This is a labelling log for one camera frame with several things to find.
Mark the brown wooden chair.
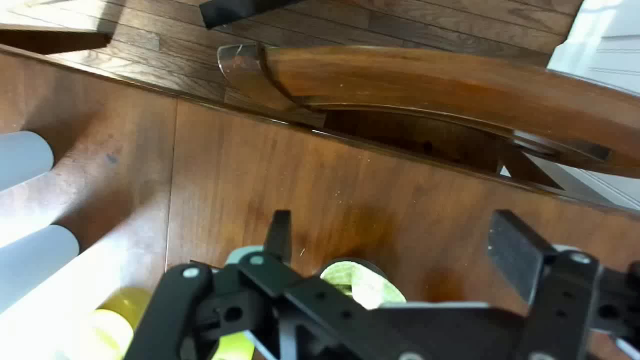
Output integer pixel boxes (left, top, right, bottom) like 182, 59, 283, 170
216, 43, 640, 177

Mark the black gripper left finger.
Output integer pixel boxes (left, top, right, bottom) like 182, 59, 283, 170
265, 209, 293, 261

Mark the white tall cup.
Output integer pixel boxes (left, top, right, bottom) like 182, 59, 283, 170
0, 224, 81, 313
0, 132, 54, 189

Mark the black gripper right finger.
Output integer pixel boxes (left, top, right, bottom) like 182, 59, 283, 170
487, 209, 556, 301

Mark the yellow plastic bowl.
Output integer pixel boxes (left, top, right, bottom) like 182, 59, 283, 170
320, 259, 406, 310

